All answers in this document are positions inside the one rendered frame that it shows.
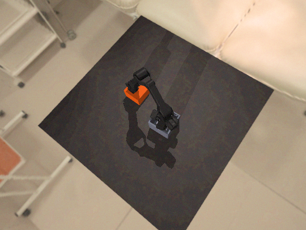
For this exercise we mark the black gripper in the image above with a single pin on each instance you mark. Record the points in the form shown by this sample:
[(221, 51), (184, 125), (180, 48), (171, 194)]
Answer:
[(155, 116)]

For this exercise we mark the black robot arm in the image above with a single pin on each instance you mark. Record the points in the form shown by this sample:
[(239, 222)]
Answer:
[(164, 110)]

